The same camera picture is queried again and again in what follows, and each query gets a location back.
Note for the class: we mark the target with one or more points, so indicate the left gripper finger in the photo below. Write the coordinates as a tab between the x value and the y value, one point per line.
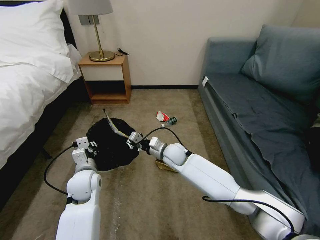
94	152
93	144

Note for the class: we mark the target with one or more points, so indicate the trash bin with black bag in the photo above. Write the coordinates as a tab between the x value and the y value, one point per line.
112	150

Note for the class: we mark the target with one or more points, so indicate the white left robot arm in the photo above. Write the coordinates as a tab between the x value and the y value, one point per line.
80	200

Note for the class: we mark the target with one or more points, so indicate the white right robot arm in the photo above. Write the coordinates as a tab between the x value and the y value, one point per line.
212	177

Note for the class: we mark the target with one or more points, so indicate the striped snack wrapper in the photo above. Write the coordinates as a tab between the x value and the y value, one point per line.
113	127

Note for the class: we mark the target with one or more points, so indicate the brown cardboard scrap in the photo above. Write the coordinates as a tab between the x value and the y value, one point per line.
162	165

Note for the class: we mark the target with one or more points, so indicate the crumpled red white packet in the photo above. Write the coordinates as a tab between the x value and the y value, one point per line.
162	116

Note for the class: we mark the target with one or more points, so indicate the clear plastic bottle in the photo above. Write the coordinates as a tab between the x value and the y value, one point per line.
172	121

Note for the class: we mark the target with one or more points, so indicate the black baseboard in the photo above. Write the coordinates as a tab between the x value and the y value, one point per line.
165	87

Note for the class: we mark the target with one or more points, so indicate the wooden nightstand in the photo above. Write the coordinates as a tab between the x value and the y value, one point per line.
105	72

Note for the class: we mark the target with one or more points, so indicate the white duvet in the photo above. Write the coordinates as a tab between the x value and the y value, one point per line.
27	105

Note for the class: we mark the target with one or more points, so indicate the white bed sheet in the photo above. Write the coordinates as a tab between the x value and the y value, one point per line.
74	60

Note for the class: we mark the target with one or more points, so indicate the brass lamp with grey shade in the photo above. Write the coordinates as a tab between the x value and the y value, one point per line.
101	55

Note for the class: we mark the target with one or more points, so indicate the white sofa tag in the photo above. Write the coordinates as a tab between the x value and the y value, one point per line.
205	81

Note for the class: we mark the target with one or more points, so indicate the blue grey sofa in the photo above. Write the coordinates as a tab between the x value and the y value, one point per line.
220	50

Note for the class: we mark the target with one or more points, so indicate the dark blue sofa cover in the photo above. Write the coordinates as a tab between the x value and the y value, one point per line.
265	120

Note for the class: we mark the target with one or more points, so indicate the white pillow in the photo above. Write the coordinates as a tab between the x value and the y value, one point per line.
30	32

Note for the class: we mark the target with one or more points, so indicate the blue grey sofa cushion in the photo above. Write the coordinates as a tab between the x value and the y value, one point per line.
285	62

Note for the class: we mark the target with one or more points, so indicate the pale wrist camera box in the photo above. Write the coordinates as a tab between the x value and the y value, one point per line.
135	137
82	143

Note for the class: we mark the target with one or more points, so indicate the black bed frame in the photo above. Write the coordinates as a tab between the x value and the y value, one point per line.
27	160

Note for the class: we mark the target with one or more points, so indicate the grey wall switch panel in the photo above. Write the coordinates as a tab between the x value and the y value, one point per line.
86	20

